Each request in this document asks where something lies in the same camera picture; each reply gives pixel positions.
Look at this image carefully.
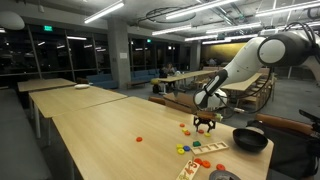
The black tape roll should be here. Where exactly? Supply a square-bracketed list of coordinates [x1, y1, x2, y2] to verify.
[209, 170, 241, 180]

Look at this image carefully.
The brown leather chair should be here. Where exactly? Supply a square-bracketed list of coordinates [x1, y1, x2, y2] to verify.
[247, 114, 315, 179]

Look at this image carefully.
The white plate on table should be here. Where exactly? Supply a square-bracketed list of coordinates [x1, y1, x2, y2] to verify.
[74, 84, 90, 89]

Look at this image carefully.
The green block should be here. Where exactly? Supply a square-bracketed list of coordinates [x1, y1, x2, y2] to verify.
[193, 141, 201, 147]

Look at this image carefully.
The wooden peg board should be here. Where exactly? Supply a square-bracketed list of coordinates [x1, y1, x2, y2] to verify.
[176, 160, 200, 180]

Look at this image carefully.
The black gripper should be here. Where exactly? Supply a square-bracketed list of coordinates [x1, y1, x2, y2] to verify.
[193, 116, 216, 133]

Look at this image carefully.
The black bowl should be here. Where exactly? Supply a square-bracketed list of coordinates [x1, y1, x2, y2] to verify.
[233, 128, 268, 153]

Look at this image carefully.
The wooden slotted tray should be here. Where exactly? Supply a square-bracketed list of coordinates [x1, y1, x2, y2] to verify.
[191, 141, 229, 155]

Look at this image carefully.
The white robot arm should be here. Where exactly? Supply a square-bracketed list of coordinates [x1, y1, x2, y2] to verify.
[193, 22, 320, 110]

